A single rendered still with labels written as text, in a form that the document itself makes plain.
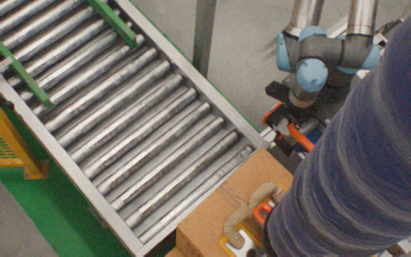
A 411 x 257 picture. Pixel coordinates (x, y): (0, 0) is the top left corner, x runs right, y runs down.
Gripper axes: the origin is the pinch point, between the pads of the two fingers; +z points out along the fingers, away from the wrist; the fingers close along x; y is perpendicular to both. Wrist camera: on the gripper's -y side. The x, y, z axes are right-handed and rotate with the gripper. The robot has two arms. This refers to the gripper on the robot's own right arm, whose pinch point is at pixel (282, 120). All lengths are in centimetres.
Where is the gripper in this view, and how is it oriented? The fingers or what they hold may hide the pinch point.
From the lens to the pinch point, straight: 172.5
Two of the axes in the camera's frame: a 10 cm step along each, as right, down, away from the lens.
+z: -0.5, 3.9, 9.2
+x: 7.2, -6.2, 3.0
